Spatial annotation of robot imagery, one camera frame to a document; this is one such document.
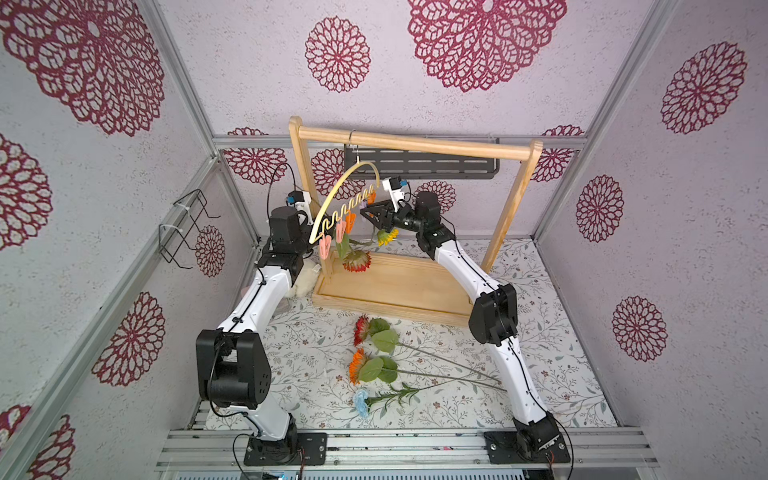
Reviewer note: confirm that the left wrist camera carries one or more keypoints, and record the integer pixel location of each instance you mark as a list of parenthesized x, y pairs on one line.
[(301, 201)]

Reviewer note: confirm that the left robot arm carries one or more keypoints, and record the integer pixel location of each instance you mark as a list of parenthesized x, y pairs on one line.
[(232, 364)]

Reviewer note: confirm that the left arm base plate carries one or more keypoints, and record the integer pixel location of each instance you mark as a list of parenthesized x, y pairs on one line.
[(296, 449)]

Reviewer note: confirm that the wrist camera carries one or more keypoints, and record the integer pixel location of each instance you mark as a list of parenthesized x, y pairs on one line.
[(395, 186), (301, 201)]

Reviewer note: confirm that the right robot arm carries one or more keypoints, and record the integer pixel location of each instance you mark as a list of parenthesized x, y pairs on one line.
[(493, 321)]

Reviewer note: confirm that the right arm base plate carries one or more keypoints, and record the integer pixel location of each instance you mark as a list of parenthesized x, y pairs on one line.
[(512, 447)]

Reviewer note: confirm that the wooden clothes rack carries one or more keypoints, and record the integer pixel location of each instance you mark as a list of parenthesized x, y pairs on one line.
[(402, 286)]

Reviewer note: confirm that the red artificial flower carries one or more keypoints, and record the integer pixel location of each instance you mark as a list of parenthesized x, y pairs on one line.
[(384, 338), (353, 259)]

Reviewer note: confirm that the black wire wall rack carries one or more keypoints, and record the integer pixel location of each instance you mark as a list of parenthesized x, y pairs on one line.
[(172, 237)]

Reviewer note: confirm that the white plush toy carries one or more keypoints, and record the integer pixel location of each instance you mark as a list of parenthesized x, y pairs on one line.
[(306, 280)]

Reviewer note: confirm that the orange artificial flower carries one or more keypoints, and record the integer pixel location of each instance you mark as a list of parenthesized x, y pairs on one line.
[(364, 368)]

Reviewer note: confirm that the yellow artificial flower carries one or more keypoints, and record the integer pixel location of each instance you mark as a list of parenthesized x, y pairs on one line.
[(384, 237)]

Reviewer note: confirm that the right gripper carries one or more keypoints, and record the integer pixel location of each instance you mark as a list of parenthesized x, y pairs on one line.
[(389, 218)]

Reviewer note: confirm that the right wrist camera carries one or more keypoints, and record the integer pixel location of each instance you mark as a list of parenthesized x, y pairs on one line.
[(395, 186)]

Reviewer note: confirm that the aluminium front rail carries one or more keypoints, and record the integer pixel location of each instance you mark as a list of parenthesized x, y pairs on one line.
[(213, 450)]

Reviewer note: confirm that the blue artificial flower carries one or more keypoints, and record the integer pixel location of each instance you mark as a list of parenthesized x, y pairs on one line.
[(364, 402)]

